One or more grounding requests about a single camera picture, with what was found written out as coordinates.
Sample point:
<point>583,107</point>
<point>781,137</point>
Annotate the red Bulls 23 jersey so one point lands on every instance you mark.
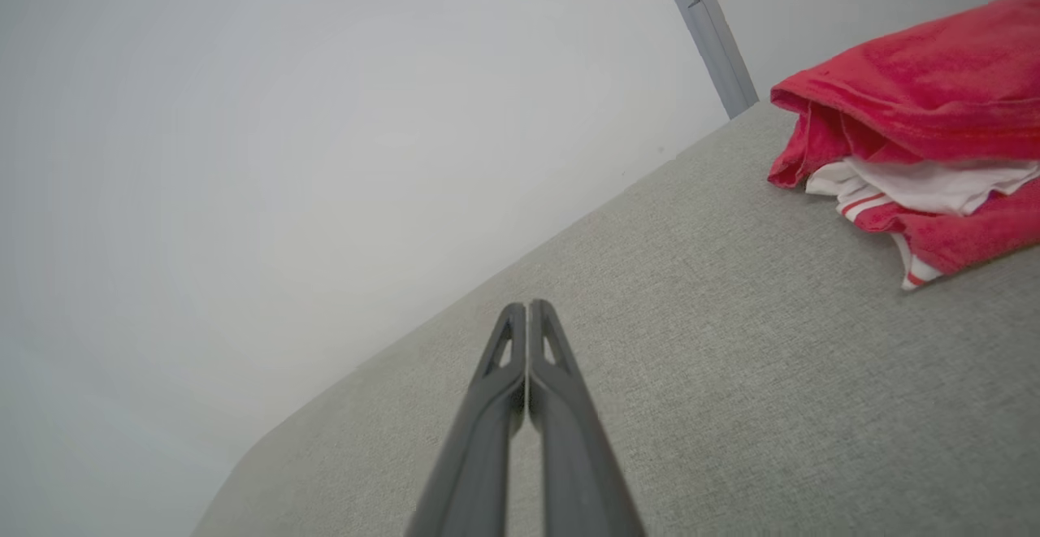
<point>934,90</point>

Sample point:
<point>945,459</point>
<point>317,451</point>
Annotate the grey door frame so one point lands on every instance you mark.
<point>708,33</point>

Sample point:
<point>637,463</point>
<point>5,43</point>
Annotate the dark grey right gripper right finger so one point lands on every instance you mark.
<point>577,456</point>

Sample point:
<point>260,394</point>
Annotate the grey fabric sofa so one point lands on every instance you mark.
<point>772,374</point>

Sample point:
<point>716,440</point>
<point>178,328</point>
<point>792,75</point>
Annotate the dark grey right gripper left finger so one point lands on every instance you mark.
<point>479,456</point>

